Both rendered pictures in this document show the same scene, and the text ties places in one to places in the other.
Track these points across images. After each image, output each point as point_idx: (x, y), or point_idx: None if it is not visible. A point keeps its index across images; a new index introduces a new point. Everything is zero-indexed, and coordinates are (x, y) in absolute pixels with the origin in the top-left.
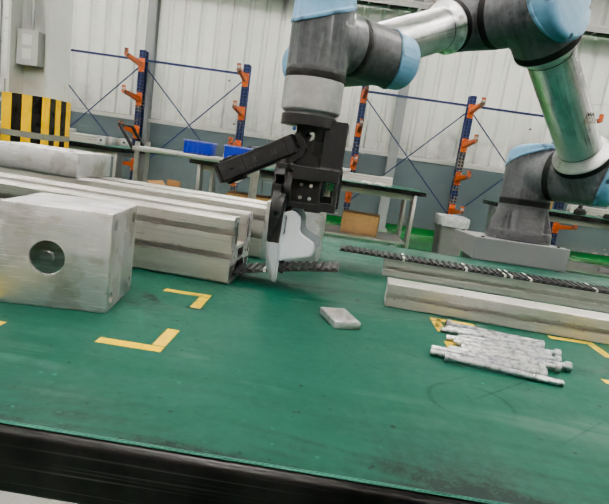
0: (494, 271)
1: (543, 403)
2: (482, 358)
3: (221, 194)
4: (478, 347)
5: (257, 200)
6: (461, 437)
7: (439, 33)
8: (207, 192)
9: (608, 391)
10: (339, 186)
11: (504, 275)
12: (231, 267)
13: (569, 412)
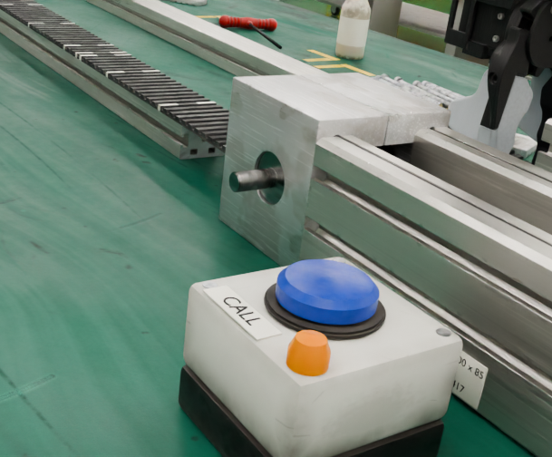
0: (118, 58)
1: (471, 92)
2: (456, 97)
3: (460, 207)
4: (431, 98)
5: (376, 156)
6: None
7: None
8: (506, 228)
9: (392, 76)
10: (456, 1)
11: (130, 56)
12: None
13: (466, 87)
